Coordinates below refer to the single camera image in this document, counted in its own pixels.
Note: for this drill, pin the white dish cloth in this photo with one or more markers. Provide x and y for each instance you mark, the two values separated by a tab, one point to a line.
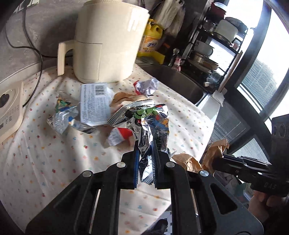
216	101

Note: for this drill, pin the right hand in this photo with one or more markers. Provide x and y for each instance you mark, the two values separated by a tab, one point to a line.
261	205

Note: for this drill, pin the black dish rack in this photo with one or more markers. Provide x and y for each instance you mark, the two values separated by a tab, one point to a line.
215	42

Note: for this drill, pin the silver blue foil wrapper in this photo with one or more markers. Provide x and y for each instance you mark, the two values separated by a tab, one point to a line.
67	113

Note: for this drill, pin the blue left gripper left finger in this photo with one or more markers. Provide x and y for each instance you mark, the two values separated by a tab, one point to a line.
129	176

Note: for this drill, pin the hanging plastic bags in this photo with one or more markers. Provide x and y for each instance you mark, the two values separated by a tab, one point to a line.
169	16

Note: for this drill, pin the brown paper scrap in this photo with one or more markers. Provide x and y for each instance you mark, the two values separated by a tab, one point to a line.
214	151

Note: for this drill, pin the yellow detergent bottle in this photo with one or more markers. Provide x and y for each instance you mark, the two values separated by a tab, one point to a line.
148	47

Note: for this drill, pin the cream power strip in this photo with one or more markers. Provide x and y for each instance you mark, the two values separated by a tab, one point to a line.
11	109

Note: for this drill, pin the pink faucet ornament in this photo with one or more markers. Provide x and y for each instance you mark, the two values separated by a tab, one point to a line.
175	62

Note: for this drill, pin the floral white tablecloth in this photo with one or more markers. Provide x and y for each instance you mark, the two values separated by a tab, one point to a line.
37	163

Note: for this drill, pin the red white small wrapper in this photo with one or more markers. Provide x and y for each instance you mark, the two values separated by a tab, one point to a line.
119	135

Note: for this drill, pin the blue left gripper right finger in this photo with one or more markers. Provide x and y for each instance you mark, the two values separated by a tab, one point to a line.
159	159

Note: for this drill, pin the white tissue pack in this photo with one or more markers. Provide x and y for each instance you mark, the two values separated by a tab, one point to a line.
95	100

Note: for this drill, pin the cream air fryer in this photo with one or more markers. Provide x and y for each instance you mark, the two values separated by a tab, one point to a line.
106	42

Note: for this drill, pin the stainless steel sink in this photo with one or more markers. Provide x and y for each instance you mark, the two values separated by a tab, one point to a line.
175	80

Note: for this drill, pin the shiny foil snack wrapper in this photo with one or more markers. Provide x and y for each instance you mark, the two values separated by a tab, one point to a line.
146	125

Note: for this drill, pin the striped silver foil packet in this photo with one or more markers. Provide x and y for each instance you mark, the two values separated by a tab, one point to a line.
126	112

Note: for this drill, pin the white red paper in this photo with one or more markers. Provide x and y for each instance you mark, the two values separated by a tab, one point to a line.
147	87

